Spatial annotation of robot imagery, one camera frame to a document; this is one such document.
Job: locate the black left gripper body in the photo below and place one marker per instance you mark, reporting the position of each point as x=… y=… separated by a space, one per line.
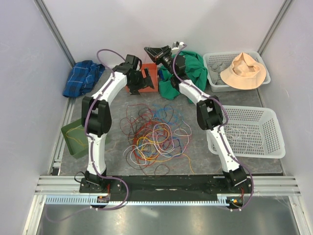
x=138 y=83

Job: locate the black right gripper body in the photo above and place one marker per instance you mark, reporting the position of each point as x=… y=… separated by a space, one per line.
x=164 y=58

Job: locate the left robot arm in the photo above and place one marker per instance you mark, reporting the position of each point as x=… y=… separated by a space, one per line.
x=98 y=106

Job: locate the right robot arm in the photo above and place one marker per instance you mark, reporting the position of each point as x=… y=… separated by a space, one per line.
x=211 y=115

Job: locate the orange plastic tray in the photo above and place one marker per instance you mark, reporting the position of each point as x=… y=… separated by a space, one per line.
x=153 y=73

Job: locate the green jacket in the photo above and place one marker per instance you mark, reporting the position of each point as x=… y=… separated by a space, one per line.
x=195 y=70

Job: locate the small white perforated basket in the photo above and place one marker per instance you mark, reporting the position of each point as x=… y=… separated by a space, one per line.
x=226 y=57

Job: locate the grey cloth in basket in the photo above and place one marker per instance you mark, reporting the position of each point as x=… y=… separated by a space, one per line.
x=215 y=71

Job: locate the blue plaid cloth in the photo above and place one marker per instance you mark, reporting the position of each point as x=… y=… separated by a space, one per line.
x=82 y=78

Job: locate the green plastic tray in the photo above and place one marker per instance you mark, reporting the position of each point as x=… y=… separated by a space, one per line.
x=73 y=142

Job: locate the beige bucket hat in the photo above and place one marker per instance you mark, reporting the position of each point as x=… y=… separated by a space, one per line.
x=244 y=73

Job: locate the large white perforated basket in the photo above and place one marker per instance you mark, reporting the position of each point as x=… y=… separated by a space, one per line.
x=254 y=132

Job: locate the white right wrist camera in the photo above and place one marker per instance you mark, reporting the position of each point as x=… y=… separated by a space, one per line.
x=177 y=45

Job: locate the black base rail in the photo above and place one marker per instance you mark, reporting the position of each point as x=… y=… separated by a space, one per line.
x=163 y=187

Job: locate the light blue cable duct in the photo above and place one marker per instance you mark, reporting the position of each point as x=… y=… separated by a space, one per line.
x=93 y=200

